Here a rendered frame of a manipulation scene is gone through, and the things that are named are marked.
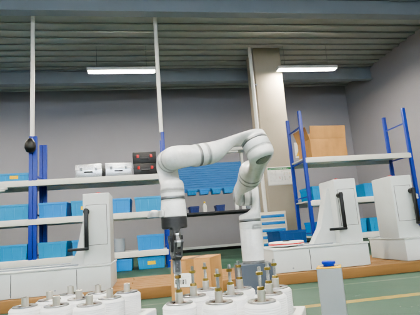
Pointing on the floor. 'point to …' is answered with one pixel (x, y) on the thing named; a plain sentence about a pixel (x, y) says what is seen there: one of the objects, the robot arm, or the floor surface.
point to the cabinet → (272, 224)
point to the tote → (287, 235)
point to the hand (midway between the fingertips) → (177, 267)
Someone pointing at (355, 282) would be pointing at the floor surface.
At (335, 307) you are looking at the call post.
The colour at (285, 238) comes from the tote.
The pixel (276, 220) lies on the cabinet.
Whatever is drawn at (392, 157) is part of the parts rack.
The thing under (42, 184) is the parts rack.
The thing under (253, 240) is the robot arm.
